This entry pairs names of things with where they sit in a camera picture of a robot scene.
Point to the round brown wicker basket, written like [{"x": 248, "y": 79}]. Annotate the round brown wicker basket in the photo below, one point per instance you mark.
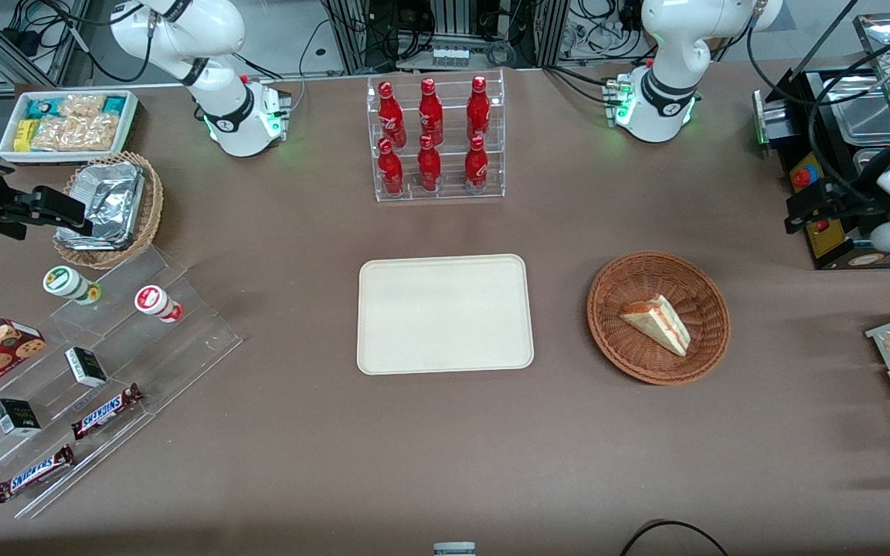
[{"x": 630, "y": 286}]

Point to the Snickers bar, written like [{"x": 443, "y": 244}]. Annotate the Snickers bar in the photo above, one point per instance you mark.
[
  {"x": 105, "y": 411},
  {"x": 34, "y": 472}
]

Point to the clear acrylic bottle rack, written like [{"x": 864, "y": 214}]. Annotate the clear acrylic bottle rack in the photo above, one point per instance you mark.
[{"x": 450, "y": 93}]

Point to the teal snack packet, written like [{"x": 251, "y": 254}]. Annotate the teal snack packet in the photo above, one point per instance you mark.
[
  {"x": 42, "y": 106},
  {"x": 115, "y": 103}
]

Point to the oval wicker basket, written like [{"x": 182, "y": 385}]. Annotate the oval wicker basket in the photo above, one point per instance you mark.
[{"x": 153, "y": 205}]

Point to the steel food pan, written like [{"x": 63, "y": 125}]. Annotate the steel food pan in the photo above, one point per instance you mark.
[
  {"x": 862, "y": 116},
  {"x": 866, "y": 161}
]

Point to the triangular sandwich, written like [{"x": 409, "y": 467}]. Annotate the triangular sandwich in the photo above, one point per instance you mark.
[{"x": 657, "y": 324}]

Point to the black hot food case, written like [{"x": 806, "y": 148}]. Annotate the black hot food case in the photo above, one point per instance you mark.
[{"x": 827, "y": 241}]

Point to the large clear cracker bag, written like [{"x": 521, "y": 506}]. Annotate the large clear cracker bag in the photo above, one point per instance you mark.
[{"x": 74, "y": 134}]

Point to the white snack tray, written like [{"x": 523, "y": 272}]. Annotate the white snack tray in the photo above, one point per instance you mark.
[{"x": 6, "y": 150}]

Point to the clear acrylic stepped display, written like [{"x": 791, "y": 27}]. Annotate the clear acrylic stepped display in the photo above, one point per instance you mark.
[{"x": 182, "y": 340}]

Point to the green lid cup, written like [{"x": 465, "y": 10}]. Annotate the green lid cup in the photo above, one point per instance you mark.
[{"x": 62, "y": 281}]

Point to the aluminium foil containers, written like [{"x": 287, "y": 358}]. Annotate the aluminium foil containers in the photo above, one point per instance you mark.
[{"x": 105, "y": 201}]

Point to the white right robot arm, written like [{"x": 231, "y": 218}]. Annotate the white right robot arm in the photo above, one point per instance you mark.
[{"x": 221, "y": 116}]

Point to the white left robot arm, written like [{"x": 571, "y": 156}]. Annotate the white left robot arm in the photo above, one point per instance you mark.
[{"x": 673, "y": 46}]

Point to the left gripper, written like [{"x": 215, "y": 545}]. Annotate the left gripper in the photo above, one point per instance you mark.
[{"x": 856, "y": 204}]

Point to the aluminium equipment frame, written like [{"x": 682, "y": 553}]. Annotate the aluminium equipment frame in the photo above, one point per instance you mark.
[{"x": 352, "y": 35}]

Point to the red cola bottle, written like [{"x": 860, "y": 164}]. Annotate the red cola bottle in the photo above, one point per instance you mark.
[
  {"x": 478, "y": 108},
  {"x": 391, "y": 171},
  {"x": 429, "y": 167},
  {"x": 391, "y": 116},
  {"x": 430, "y": 112},
  {"x": 476, "y": 166}
]

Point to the small black box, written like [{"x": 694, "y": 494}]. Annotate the small black box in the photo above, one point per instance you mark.
[
  {"x": 86, "y": 367},
  {"x": 16, "y": 417}
]

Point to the red lid cup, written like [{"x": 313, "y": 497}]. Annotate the red lid cup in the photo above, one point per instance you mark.
[{"x": 151, "y": 299}]

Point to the yellow snack packet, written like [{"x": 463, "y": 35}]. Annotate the yellow snack packet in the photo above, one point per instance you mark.
[{"x": 24, "y": 134}]

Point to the small clear cracker bag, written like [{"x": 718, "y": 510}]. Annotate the small clear cracker bag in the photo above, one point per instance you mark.
[{"x": 82, "y": 104}]

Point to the small grey object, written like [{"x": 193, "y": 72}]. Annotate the small grey object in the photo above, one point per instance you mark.
[{"x": 454, "y": 549}]

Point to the cream plastic tray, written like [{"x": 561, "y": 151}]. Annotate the cream plastic tray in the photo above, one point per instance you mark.
[{"x": 414, "y": 324}]

